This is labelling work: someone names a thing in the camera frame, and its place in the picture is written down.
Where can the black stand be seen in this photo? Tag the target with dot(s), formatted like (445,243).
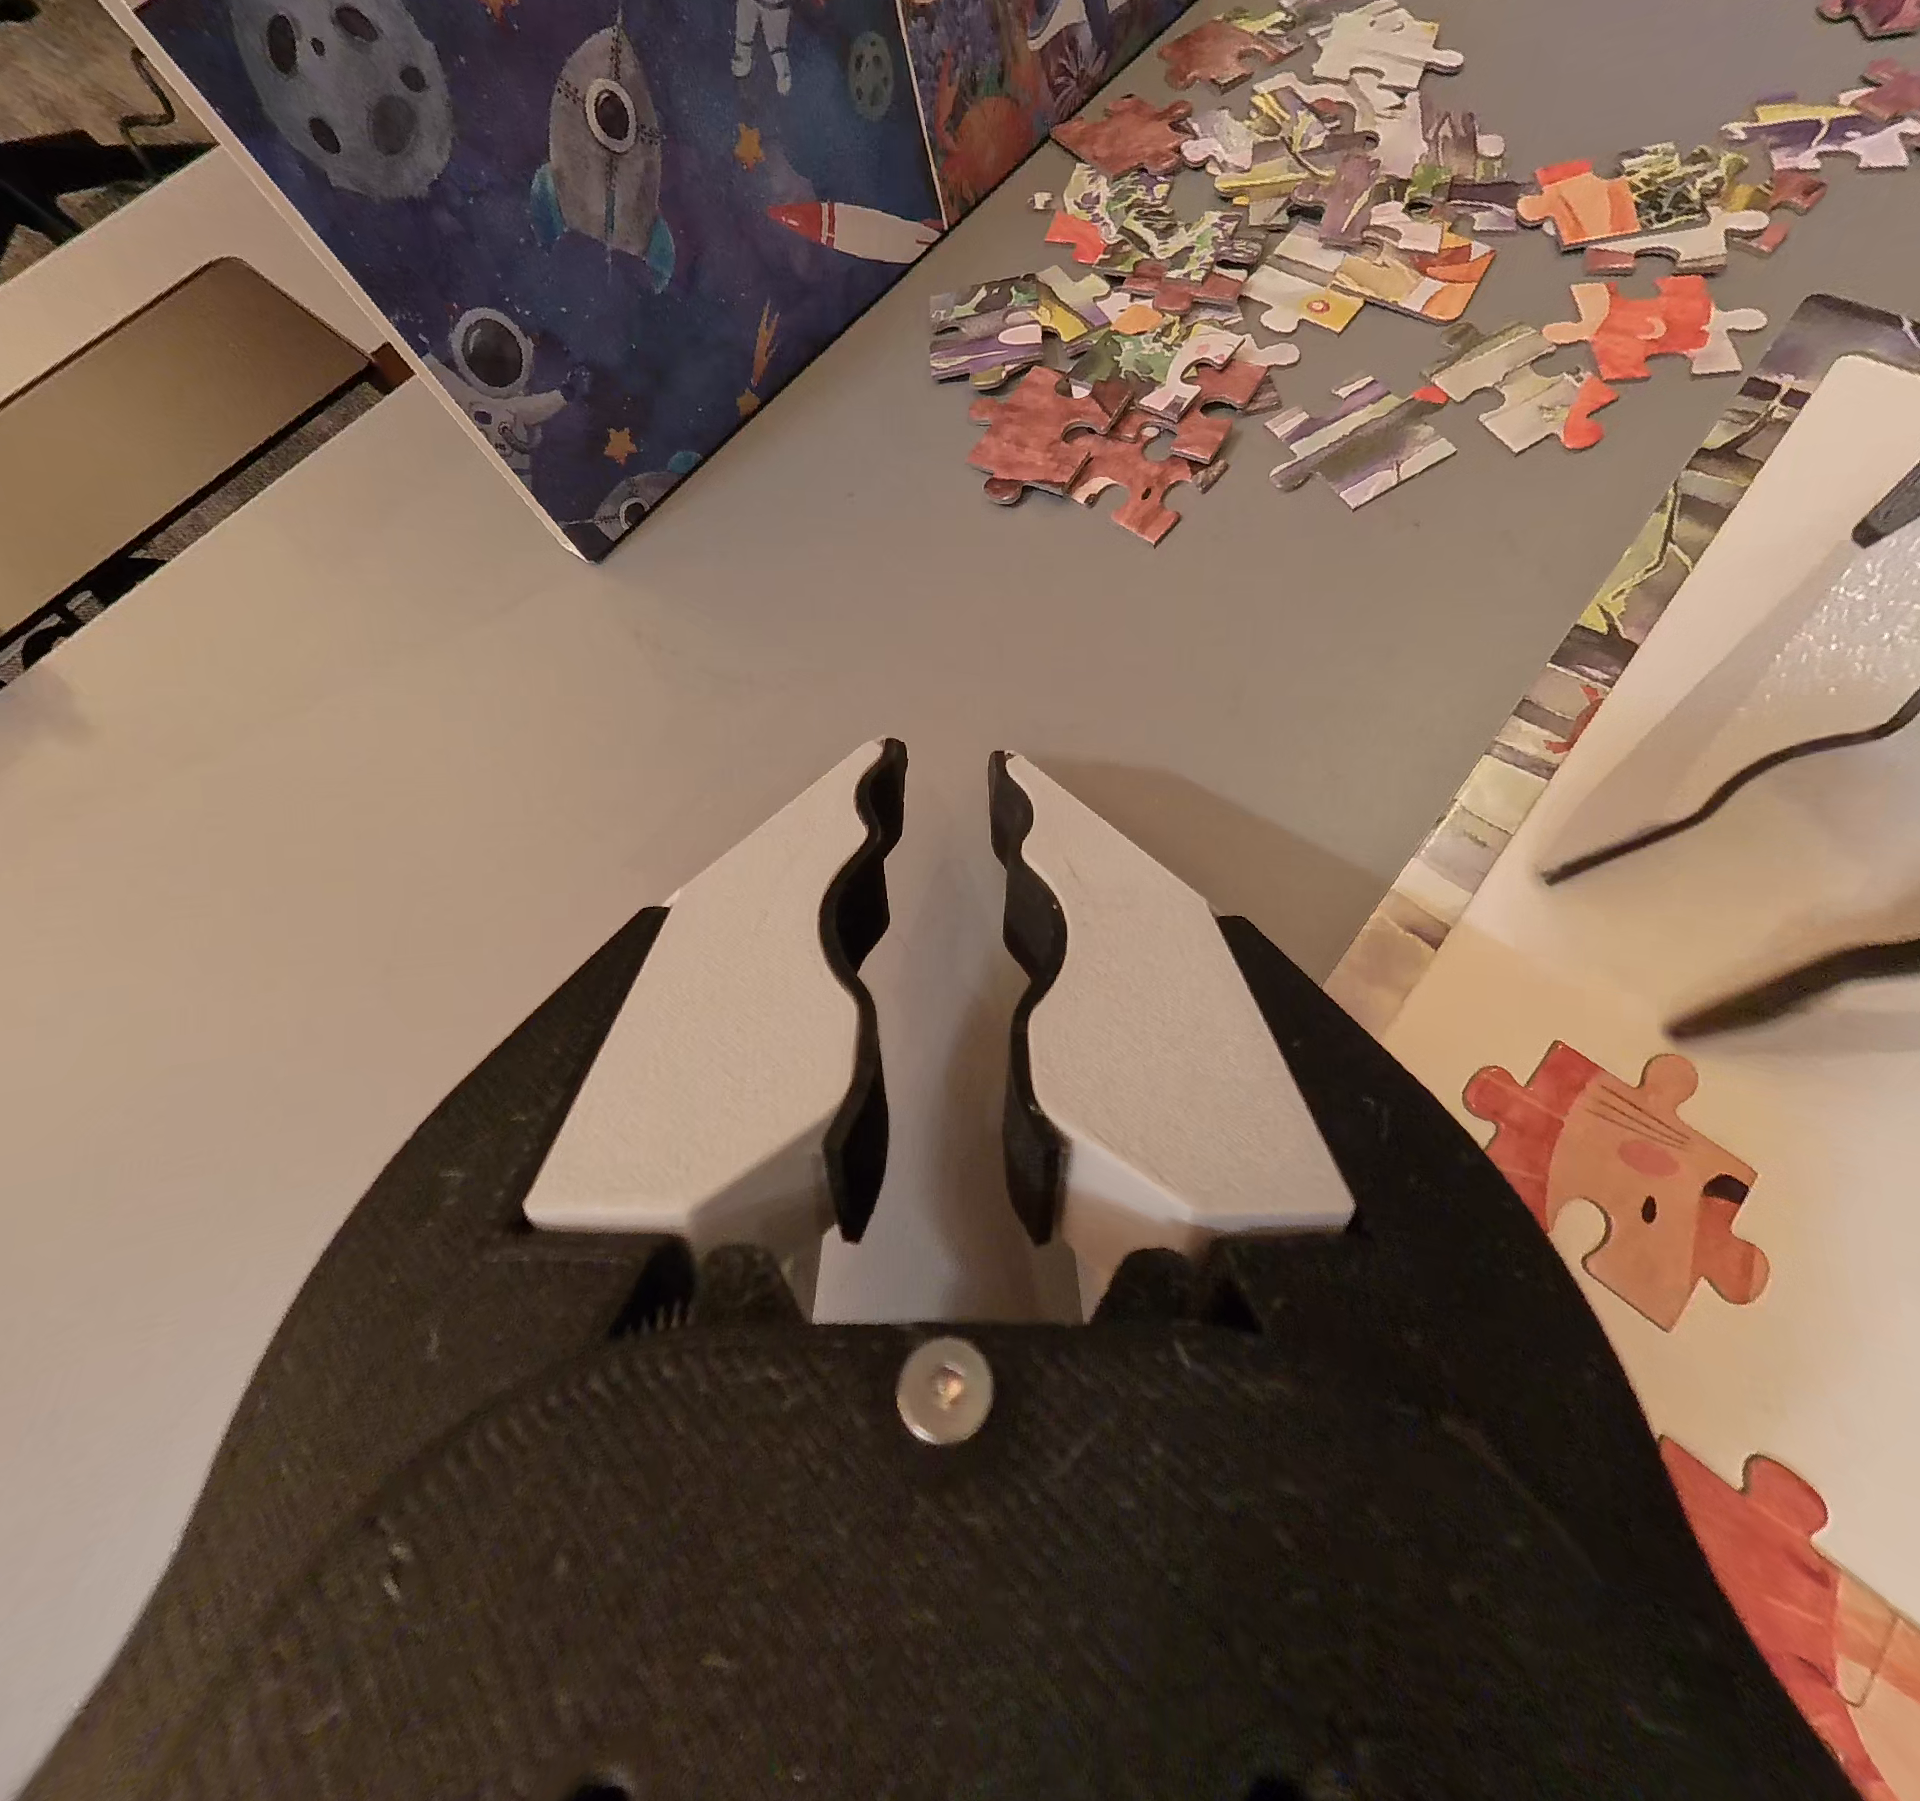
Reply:
(60,181)

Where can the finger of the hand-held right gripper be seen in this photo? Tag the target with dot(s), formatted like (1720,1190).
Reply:
(1847,975)
(1814,662)

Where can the white side table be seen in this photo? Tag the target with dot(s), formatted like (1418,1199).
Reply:
(179,219)

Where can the orange cat face puzzle piece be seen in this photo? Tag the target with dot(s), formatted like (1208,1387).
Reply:
(1621,1170)

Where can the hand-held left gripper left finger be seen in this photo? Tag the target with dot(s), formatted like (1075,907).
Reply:
(698,1066)

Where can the space and ocean print box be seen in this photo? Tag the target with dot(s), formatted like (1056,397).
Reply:
(526,181)

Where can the pile of loose puzzle pieces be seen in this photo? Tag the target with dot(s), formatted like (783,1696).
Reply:
(1049,442)

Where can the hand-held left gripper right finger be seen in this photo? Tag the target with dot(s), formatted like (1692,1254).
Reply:
(1185,1082)

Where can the puzzle tray with painted border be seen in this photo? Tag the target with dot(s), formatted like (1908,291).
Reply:
(1515,975)

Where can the red orange joined puzzle section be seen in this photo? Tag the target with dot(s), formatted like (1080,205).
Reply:
(1847,1651)

